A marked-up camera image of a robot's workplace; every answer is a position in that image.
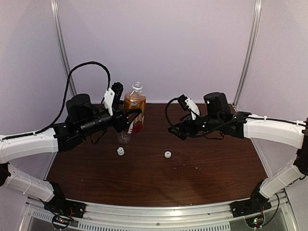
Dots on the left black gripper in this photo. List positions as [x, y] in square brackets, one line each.
[121, 121]

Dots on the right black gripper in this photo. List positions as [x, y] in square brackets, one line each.
[186, 122]

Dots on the amber tea bottle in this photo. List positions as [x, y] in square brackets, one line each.
[135, 102]

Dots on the clear plastic bottle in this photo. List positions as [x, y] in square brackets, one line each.
[123, 137]

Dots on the white cap of tea bottle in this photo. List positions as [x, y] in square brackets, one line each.
[167, 154]

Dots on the white cap of clear bottle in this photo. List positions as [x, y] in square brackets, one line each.
[120, 151]

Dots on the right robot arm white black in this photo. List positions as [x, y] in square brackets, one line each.
[245, 125]

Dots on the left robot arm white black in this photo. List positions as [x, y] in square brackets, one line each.
[83, 120]

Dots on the right round circuit board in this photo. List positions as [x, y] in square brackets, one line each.
[254, 222]

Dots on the round circuit board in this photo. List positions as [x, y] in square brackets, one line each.
[254, 222]
[61, 222]

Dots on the left round circuit board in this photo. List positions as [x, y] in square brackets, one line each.
[61, 222]

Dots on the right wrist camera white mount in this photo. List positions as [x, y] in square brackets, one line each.
[188, 104]

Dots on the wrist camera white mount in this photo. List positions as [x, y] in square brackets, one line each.
[112, 98]
[188, 104]

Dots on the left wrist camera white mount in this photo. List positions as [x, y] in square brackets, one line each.
[112, 98]

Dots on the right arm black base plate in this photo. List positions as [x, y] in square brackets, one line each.
[248, 207]

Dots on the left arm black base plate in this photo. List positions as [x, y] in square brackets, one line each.
[68, 208]

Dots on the left aluminium frame post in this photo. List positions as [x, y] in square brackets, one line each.
[59, 35]

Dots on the aluminium frame post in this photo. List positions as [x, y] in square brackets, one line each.
[59, 35]
[257, 12]

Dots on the right aluminium frame post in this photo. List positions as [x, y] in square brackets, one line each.
[257, 12]

